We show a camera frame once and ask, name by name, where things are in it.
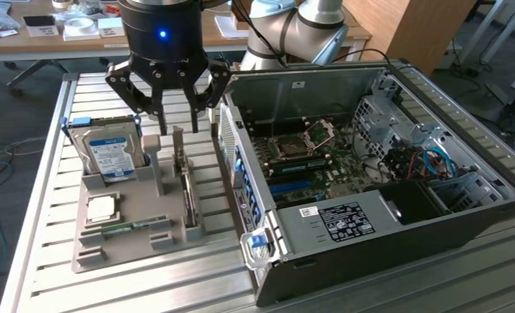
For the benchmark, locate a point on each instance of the white tape roll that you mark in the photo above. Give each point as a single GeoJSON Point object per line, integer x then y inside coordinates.
{"type": "Point", "coordinates": [80, 30]}

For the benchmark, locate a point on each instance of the white desk frame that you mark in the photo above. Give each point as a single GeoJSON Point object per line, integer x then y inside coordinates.
{"type": "Point", "coordinates": [479, 29]}

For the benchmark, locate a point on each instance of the hard disk with blue caddy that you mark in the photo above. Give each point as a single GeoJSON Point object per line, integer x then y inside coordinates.
{"type": "Point", "coordinates": [110, 153]}

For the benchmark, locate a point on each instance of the green motherboard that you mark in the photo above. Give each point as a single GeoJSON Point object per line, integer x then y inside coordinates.
{"type": "Point", "coordinates": [340, 169]}

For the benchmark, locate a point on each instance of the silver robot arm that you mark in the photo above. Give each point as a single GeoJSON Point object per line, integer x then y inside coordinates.
{"type": "Point", "coordinates": [275, 29]}

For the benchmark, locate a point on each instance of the blue expansion slot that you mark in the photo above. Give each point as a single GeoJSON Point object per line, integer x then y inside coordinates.
{"type": "Point", "coordinates": [290, 187]}

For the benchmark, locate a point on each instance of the brown cardboard box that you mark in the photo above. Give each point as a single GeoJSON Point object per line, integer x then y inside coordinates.
{"type": "Point", "coordinates": [240, 24]}

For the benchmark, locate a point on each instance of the wooden desk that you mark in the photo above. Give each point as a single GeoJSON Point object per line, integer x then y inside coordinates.
{"type": "Point", "coordinates": [31, 44]}

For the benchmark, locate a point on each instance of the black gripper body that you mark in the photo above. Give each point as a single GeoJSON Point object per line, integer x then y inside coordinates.
{"type": "Point", "coordinates": [162, 42]}

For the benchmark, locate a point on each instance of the silver metal disk bay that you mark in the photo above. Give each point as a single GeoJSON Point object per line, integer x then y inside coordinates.
{"type": "Point", "coordinates": [470, 192]}
{"type": "Point", "coordinates": [383, 127]}

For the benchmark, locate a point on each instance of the grey parts rack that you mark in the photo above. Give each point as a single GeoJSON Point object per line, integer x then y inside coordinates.
{"type": "Point", "coordinates": [144, 202]}

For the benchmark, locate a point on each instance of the grey power supply unit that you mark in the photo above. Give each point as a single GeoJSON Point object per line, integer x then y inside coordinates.
{"type": "Point", "coordinates": [300, 234]}

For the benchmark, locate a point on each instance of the silver CPU chip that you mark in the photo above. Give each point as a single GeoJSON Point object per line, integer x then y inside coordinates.
{"type": "Point", "coordinates": [102, 210]}

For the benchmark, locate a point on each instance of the graphics card with metal bracket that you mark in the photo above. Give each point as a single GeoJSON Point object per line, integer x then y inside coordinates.
{"type": "Point", "coordinates": [188, 202]}

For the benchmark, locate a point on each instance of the white paper tag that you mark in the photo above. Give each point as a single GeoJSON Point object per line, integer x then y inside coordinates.
{"type": "Point", "coordinates": [0, 34]}

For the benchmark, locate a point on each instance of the green loose RAM stick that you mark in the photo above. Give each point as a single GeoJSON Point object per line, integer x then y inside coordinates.
{"type": "Point", "coordinates": [131, 225]}

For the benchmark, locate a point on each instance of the plain white box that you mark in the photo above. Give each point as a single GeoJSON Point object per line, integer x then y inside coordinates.
{"type": "Point", "coordinates": [110, 24]}

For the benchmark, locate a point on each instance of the installed RAM stick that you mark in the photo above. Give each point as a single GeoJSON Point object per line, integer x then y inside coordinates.
{"type": "Point", "coordinates": [299, 166]}

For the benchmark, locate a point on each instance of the CPU socket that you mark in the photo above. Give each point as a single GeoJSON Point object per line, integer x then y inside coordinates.
{"type": "Point", "coordinates": [290, 148]}

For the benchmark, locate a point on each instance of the white box with black top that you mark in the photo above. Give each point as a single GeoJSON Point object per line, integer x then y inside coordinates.
{"type": "Point", "coordinates": [40, 31]}

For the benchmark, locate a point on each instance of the beige masking tape roll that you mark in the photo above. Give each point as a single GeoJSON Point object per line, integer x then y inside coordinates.
{"type": "Point", "coordinates": [62, 6]}

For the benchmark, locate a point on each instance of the orange red small parts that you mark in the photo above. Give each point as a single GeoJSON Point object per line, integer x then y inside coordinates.
{"type": "Point", "coordinates": [111, 9]}

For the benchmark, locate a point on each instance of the flat white box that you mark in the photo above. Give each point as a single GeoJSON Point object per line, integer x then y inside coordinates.
{"type": "Point", "coordinates": [82, 36]}

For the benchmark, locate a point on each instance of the metal socket cover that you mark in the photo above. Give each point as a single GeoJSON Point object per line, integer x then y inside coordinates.
{"type": "Point", "coordinates": [320, 133]}

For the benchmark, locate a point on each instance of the white paper stack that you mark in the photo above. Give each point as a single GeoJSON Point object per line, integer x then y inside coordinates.
{"type": "Point", "coordinates": [228, 31]}

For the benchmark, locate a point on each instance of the black open PC case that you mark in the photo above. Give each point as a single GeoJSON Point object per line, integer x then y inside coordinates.
{"type": "Point", "coordinates": [370, 270]}

